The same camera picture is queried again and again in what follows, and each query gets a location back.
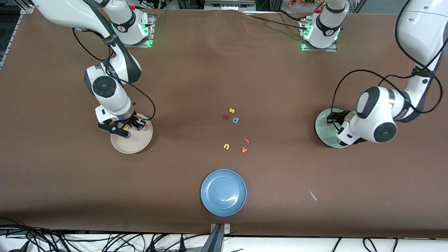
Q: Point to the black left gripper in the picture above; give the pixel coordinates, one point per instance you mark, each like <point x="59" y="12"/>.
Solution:
<point x="338" y="117"/>

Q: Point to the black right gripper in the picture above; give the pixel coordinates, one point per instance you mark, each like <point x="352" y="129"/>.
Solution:
<point x="130" y="121"/>

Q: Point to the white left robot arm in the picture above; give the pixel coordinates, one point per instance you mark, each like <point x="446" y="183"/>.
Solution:
<point x="379" y="112"/>

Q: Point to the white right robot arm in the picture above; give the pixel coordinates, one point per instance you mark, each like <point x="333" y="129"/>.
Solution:
<point x="70" y="12"/>

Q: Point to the beige plate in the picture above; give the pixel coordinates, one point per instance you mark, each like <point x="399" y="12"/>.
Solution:
<point x="136" y="143"/>

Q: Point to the green plate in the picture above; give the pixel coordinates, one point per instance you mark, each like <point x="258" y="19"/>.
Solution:
<point x="323" y="134"/>

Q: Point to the white tape scrap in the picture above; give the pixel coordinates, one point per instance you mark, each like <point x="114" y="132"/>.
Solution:
<point x="312" y="195"/>

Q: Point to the brown table cover sheet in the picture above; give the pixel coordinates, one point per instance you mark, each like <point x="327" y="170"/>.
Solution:
<point x="224" y="70"/>

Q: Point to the blue plate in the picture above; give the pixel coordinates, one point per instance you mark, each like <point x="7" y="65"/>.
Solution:
<point x="223" y="193"/>

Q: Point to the orange flowers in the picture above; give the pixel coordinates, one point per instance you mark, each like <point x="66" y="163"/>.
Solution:
<point x="301" y="2"/>

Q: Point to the grey power strip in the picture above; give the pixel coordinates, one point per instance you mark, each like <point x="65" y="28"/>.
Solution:
<point x="229" y="5"/>

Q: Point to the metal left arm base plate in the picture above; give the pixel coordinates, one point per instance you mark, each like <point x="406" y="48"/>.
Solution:
<point x="332" y="49"/>

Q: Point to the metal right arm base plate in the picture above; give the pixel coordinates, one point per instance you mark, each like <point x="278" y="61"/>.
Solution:
<point x="152" y="35"/>

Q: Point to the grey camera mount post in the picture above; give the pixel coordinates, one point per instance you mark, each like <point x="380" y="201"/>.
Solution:
<point x="217" y="241"/>

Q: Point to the aluminium table edge rail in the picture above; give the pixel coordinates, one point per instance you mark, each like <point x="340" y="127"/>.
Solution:
<point x="10" y="38"/>

